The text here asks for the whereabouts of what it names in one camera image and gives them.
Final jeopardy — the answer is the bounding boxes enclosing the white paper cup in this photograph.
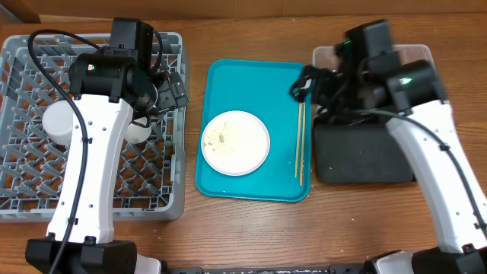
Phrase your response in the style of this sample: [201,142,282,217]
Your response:
[124,117,151,144]

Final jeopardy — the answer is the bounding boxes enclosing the large white plate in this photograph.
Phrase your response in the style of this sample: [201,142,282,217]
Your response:
[200,110,271,177]

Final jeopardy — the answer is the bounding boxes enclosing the grey metal saucer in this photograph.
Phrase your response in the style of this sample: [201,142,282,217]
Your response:
[42,100,74,145]

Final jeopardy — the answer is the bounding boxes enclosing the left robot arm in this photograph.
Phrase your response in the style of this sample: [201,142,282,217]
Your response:
[25,18,189,273]

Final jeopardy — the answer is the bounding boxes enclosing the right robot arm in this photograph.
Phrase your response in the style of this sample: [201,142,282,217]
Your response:
[290,20,486,274]

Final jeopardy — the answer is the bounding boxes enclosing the right wooden chopstick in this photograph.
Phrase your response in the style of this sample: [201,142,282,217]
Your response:
[299,103,306,186]

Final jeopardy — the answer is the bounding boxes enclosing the wooden chopstick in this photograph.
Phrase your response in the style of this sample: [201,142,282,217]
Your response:
[294,103,303,178]
[299,103,306,186]

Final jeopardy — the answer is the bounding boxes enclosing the clear plastic bin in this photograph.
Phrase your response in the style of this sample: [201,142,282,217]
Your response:
[312,43,437,115]

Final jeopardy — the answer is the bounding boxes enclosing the left wooden chopstick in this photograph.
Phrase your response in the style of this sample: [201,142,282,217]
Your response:
[294,103,303,178]

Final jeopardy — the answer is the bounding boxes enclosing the black plastic tray bin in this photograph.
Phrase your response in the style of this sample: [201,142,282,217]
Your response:
[313,114,415,184]

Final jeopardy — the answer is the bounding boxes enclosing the rice leftovers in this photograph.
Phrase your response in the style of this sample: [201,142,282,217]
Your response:
[203,122,237,147]

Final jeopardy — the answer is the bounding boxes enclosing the teal serving tray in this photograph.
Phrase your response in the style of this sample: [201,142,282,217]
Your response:
[195,59,313,202]

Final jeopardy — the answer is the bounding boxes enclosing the grey plastic dish rack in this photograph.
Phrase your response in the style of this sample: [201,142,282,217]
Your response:
[1,35,186,222]

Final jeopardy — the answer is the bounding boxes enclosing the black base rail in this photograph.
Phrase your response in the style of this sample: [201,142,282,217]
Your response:
[159,263,377,274]

